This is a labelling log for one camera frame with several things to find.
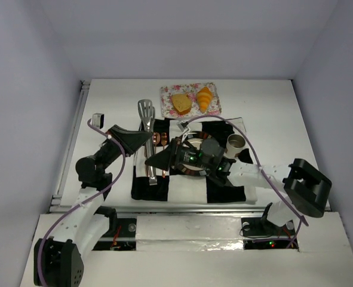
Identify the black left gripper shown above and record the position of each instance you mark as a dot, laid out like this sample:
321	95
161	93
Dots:
116	139

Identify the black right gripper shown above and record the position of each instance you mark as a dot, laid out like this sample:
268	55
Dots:
175	158

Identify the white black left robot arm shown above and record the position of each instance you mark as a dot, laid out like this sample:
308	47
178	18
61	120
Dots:
59	256

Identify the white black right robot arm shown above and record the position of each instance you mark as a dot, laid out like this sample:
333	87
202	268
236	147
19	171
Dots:
303	190

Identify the bread slice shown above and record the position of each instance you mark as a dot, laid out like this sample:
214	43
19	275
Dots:
181	103

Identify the copper fork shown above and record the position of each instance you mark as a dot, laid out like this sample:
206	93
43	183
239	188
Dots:
164	144

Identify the copper spoon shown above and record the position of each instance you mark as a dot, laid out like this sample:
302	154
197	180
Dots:
155	141

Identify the black white checkered cloth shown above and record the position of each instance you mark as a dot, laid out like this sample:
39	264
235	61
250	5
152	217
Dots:
183	189

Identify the dark rimmed ceramic plate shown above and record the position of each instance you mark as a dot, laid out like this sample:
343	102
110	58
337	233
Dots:
195	140

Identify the floral rectangular tray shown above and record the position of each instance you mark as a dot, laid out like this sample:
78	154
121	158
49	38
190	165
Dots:
191	90

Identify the steel cup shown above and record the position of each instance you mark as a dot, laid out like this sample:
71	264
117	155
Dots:
235	145

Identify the orange croissant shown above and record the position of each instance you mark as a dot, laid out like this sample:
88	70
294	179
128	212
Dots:
204	98

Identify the white foam front panel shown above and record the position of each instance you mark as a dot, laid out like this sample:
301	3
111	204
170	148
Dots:
193	233

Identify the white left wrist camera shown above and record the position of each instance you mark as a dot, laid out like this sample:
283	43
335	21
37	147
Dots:
98	120

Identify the aluminium frame rail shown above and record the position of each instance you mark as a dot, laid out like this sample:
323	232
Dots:
65	165

